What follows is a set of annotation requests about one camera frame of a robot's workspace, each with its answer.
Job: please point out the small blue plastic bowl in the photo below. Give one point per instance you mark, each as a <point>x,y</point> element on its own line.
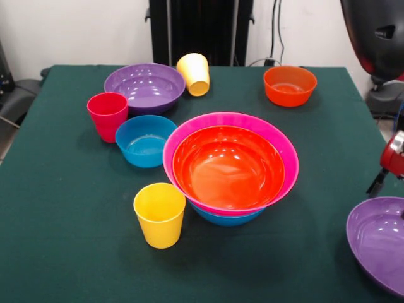
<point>142,148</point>

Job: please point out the purple plastic bowl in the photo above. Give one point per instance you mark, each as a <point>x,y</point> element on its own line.
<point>142,91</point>
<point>382,246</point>

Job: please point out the dark green tablecloth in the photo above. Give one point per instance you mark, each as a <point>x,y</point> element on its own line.
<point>221,274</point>

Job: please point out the pink plastic bowl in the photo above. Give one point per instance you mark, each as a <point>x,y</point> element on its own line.
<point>292,164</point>

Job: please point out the red plastic cup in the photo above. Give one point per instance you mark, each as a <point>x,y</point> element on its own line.
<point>105,116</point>

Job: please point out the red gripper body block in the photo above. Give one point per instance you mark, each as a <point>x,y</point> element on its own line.
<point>393,162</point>

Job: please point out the yellow plastic cup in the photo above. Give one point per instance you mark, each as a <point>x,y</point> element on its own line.
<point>159,224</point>
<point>192,66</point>
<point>199,88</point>

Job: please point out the small orange plastic bowl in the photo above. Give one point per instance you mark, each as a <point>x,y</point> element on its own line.
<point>288,91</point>

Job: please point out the black round knob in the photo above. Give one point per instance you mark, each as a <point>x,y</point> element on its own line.
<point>45,72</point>

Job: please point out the large blue plastic bowl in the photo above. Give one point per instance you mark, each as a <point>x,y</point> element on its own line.
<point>227,221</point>

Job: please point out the black equipment base with knob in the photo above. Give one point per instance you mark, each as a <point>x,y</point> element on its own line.
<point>383,99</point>

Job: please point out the dark device box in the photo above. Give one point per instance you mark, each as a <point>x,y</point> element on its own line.
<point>4,79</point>

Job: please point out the large orange plastic bowl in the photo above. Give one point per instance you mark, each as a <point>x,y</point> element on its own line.
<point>227,170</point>

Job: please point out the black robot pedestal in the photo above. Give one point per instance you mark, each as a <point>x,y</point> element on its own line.
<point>202,31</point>

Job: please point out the black padded equipment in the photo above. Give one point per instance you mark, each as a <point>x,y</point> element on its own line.
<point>22,94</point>

